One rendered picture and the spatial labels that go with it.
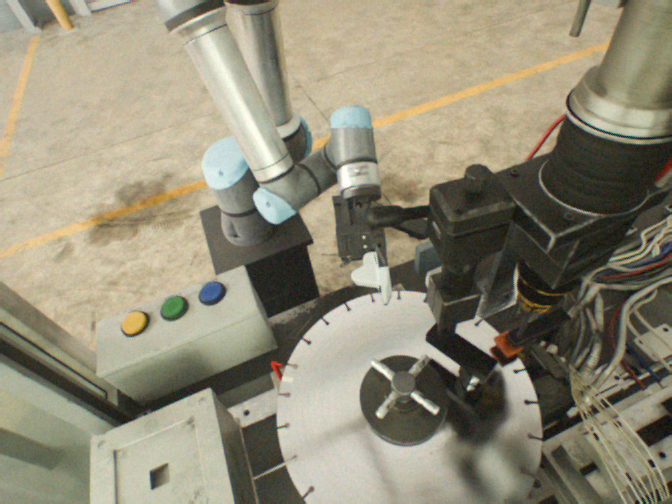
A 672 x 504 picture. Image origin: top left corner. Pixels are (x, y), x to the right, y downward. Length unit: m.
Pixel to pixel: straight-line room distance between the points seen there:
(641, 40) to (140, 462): 0.69
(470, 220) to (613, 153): 0.10
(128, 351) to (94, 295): 1.50
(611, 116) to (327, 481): 0.45
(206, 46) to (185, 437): 0.57
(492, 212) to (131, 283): 2.00
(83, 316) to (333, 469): 1.81
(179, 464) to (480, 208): 0.52
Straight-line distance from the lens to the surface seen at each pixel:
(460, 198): 0.33
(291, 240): 0.99
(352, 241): 0.67
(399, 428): 0.53
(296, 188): 0.74
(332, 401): 0.56
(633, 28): 0.30
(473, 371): 0.52
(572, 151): 0.33
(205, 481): 0.63
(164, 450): 0.67
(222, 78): 0.69
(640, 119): 0.31
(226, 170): 0.89
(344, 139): 0.71
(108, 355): 0.79
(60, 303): 2.35
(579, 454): 0.68
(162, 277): 2.13
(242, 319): 0.72
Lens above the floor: 1.47
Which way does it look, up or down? 49 degrees down
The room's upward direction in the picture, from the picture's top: 10 degrees counter-clockwise
